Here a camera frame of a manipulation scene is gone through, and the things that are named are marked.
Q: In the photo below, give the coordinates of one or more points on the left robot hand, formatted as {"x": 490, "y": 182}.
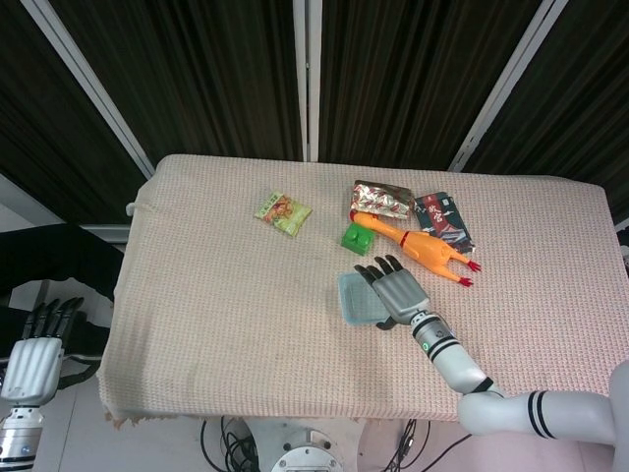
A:
{"x": 32, "y": 361}

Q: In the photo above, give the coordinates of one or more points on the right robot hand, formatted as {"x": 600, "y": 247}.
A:
{"x": 393, "y": 290}

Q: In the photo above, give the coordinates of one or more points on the teal container lid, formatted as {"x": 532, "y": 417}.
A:
{"x": 361, "y": 300}

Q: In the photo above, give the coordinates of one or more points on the robot base torso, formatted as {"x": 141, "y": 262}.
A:
{"x": 304, "y": 450}

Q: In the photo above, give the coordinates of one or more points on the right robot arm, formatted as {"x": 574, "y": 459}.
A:
{"x": 491, "y": 378}

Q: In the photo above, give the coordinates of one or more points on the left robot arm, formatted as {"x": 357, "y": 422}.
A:
{"x": 17, "y": 437}

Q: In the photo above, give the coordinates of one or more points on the orange rubber chicken toy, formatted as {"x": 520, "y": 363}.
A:
{"x": 417, "y": 243}

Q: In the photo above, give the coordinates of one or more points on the green plastic block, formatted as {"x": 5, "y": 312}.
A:
{"x": 359, "y": 239}

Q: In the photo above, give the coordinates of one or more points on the dark blue snack packet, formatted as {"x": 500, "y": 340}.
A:
{"x": 442, "y": 218}

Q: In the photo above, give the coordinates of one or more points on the silver foil snack bag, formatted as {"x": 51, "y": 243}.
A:
{"x": 381, "y": 199}

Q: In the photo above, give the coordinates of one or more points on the green snack packet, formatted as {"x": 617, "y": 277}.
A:
{"x": 283, "y": 213}

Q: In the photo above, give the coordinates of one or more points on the beige waffle tablecloth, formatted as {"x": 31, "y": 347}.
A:
{"x": 245, "y": 314}

